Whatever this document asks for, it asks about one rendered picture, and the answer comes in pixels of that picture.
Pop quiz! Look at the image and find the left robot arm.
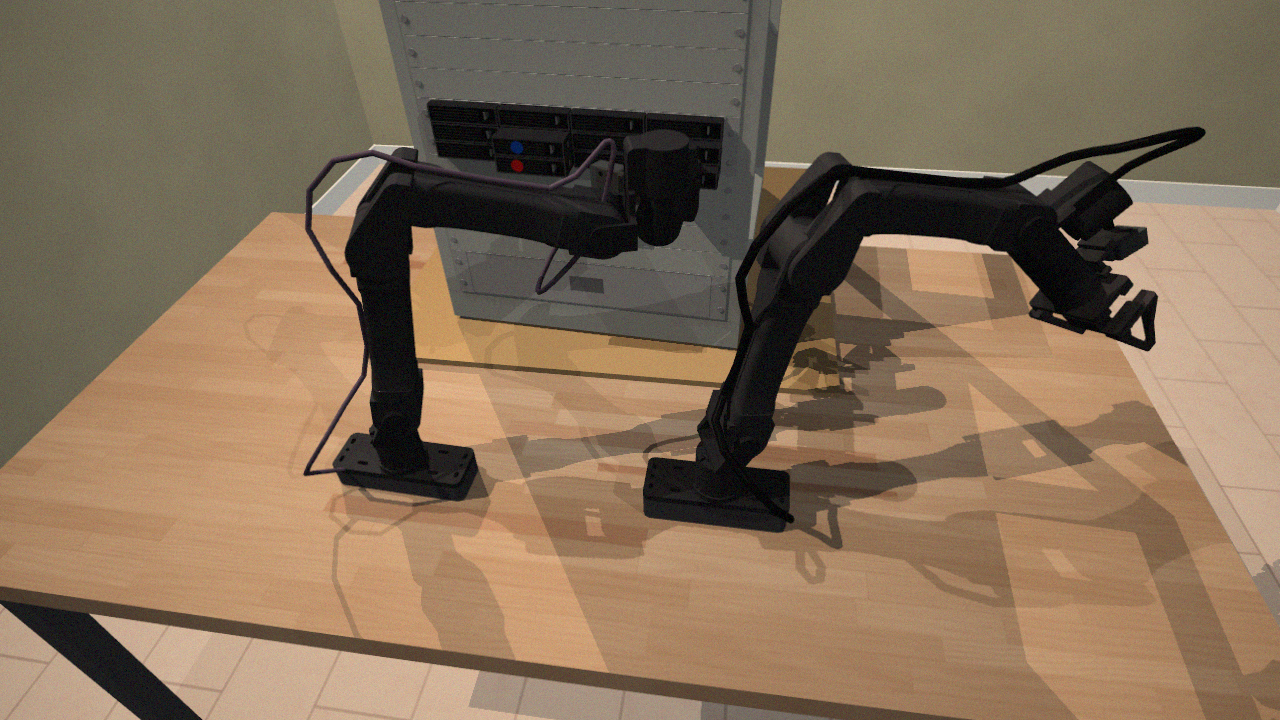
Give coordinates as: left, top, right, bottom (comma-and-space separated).
332, 129, 689, 488

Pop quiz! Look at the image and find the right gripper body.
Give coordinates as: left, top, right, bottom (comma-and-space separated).
1029, 225, 1144, 337

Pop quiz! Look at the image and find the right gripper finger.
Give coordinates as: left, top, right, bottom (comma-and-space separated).
1029, 307, 1085, 334
1105, 290, 1158, 352

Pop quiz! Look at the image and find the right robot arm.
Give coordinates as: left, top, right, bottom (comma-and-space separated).
643, 161, 1133, 515

